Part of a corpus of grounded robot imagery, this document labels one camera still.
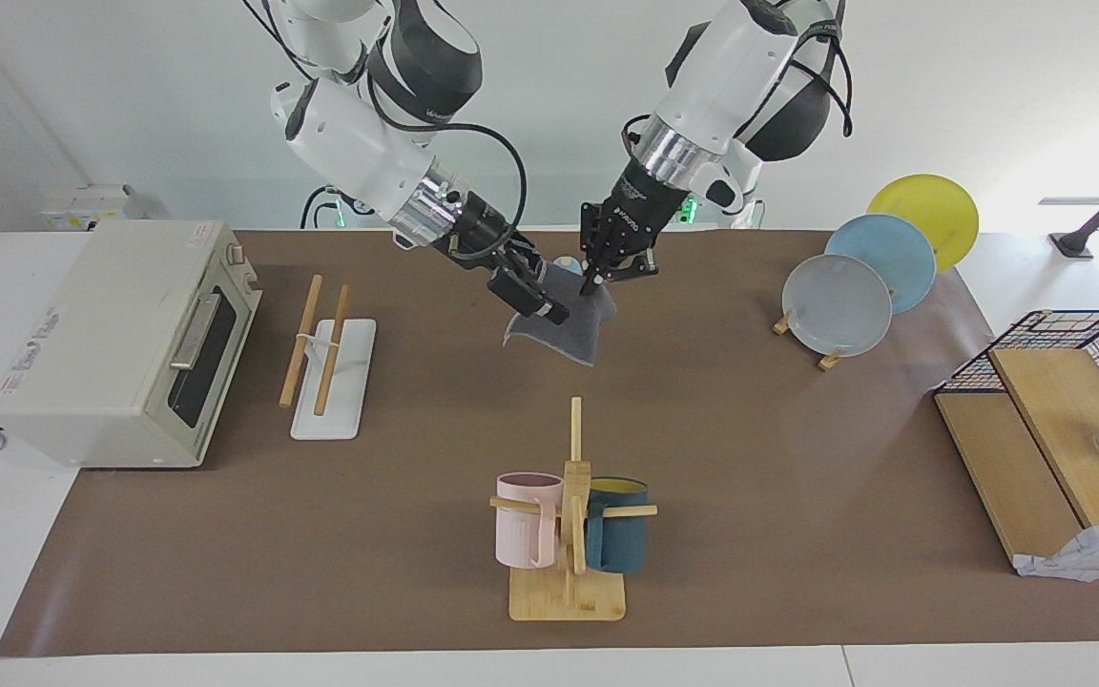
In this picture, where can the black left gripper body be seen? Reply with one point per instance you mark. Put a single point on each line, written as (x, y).
(631, 215)

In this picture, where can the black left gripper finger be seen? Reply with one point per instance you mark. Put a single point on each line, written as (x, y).
(593, 275)
(643, 267)

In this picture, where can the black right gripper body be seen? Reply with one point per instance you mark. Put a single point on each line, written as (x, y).
(483, 234)

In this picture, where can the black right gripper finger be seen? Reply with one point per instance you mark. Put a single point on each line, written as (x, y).
(535, 269)
(530, 298)

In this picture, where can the purple and grey towel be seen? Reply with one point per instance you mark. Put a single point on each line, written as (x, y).
(578, 334)

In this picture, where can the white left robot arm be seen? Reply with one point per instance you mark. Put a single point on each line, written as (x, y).
(731, 67)

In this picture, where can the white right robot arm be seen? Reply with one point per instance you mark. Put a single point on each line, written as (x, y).
(359, 143)

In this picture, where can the white towel rack wooden bars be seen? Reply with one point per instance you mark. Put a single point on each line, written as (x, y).
(335, 382)

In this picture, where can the wooden plate rack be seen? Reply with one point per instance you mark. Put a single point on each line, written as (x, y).
(831, 362)

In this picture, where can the blue call bell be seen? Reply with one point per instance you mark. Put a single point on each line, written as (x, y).
(567, 261)

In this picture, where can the grey plate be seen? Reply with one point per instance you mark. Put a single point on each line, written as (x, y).
(836, 305)

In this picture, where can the pink mug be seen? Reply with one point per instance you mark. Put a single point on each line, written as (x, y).
(521, 534)

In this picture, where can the light blue plate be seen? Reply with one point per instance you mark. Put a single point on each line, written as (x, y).
(898, 248)

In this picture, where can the dark teal mug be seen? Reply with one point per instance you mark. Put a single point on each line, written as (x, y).
(621, 539)

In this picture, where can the brown table mat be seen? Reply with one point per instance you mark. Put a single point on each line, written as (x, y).
(416, 534)

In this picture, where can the yellow plate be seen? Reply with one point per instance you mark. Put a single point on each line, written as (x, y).
(931, 200)

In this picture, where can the wooden mug tree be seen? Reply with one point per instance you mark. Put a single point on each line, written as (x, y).
(569, 596)

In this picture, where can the white power strip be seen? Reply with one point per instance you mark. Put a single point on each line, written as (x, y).
(92, 205)

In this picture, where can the cream toaster oven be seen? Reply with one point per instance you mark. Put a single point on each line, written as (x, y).
(101, 353)

